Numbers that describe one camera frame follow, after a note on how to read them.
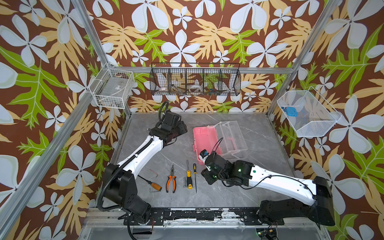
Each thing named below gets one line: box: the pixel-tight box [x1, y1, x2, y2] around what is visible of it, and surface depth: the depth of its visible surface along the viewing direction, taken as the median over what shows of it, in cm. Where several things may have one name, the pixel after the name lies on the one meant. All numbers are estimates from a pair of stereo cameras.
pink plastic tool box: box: [193, 121, 249, 166], surface depth 97 cm
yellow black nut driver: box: [186, 159, 193, 190], surface depth 88 cm
